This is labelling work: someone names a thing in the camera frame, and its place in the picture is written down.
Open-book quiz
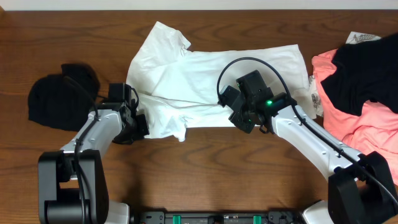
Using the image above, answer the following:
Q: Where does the white t-shirt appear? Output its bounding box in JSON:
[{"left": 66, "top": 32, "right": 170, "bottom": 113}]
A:
[{"left": 126, "top": 22, "right": 317, "bottom": 142}]

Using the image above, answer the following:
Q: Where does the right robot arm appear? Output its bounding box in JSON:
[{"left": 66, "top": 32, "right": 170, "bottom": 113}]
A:
[{"left": 217, "top": 84, "right": 397, "bottom": 223}]

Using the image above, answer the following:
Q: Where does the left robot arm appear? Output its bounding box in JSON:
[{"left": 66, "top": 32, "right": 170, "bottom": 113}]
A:
[{"left": 38, "top": 103, "right": 149, "bottom": 224}]

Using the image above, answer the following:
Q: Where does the folded black garment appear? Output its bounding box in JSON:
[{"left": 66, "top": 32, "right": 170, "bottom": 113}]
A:
[{"left": 28, "top": 63, "right": 100, "bottom": 131}]

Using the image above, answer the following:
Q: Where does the black t-shirt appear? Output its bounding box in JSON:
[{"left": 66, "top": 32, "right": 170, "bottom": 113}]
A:
[{"left": 321, "top": 34, "right": 397, "bottom": 116}]

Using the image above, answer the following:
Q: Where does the white leaf-print garment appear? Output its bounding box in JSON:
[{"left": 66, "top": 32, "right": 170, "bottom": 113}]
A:
[{"left": 309, "top": 31, "right": 381, "bottom": 117}]

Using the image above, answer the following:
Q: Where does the coral pink garment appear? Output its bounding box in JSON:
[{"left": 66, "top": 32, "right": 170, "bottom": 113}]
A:
[{"left": 312, "top": 50, "right": 397, "bottom": 184}]

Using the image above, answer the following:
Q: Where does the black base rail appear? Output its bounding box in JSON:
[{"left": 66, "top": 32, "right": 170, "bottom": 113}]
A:
[{"left": 130, "top": 211, "right": 305, "bottom": 224}]

